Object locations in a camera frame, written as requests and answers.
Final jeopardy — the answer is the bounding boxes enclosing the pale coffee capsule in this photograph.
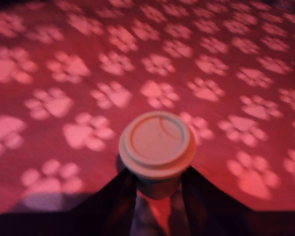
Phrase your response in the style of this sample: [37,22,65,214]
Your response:
[118,110,199,200]

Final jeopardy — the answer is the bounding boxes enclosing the paw print cloth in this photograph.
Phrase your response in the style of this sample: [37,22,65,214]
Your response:
[0,0,295,236]

